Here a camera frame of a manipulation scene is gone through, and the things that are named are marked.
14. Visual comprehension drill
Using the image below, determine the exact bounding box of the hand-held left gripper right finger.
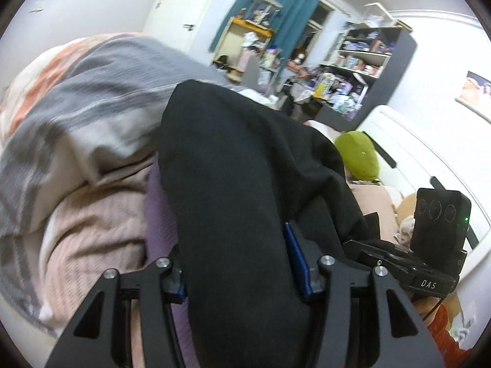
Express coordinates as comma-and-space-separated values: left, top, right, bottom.
283, 221, 448, 368

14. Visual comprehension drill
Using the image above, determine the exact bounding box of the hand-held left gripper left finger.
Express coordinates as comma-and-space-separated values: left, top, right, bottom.
43, 244, 188, 368

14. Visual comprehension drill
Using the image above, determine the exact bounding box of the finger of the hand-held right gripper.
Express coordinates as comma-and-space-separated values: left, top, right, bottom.
342, 239, 415, 271

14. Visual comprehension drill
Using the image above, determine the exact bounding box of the black garment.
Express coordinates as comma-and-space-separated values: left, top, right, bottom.
157, 80, 380, 368

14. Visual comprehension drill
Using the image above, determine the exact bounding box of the person's right forearm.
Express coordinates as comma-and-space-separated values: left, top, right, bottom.
416, 301, 472, 353

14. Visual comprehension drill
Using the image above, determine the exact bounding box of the beige knitted cloth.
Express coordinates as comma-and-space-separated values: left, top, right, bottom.
397, 217, 417, 246

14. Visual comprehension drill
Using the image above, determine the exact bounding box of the tan round cushion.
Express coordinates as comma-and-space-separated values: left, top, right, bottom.
395, 194, 419, 231

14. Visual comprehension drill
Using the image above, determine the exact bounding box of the pink pillow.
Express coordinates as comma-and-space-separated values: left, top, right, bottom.
303, 120, 397, 244

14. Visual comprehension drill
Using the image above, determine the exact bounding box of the purple knit sweater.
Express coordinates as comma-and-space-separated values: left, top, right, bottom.
144, 157, 200, 368

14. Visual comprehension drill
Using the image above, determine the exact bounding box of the white headboard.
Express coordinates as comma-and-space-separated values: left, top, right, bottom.
355, 104, 491, 296

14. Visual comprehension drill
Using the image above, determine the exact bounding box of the pink knitted blanket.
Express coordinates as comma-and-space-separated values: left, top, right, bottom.
36, 161, 162, 326

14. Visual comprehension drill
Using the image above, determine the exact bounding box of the green plush pillow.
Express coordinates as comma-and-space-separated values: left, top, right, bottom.
334, 130, 381, 182

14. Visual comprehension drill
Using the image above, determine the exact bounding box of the dark grey bookshelf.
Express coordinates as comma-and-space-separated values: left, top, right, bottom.
284, 27, 419, 121

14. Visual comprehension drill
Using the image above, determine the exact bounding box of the grey orange striped duvet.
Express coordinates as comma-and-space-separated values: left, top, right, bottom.
0, 33, 254, 338

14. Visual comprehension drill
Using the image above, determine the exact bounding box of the yellow wooden cabinet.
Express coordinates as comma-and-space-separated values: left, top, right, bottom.
213, 0, 284, 83

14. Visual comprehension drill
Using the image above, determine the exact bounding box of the teal curtain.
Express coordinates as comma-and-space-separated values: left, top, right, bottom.
209, 0, 323, 81

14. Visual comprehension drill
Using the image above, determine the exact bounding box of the white door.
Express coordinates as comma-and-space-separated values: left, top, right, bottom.
144, 0, 225, 52

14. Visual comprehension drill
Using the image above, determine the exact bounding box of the framed wall picture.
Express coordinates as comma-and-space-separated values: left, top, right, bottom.
456, 71, 491, 117

